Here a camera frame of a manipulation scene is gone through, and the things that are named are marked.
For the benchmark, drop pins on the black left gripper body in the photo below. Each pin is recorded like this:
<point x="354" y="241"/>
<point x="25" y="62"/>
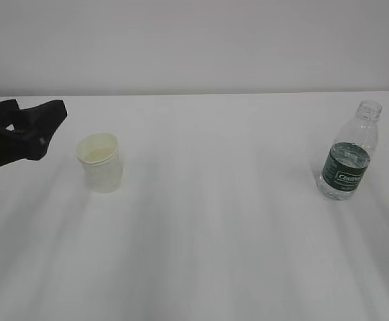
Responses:
<point x="15" y="146"/>

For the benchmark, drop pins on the clear green-label water bottle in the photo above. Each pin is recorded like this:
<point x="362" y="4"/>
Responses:
<point x="351" y="153"/>

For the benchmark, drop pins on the white paper cup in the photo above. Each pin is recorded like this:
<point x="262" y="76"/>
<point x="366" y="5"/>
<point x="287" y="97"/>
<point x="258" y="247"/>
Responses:
<point x="99" y="156"/>

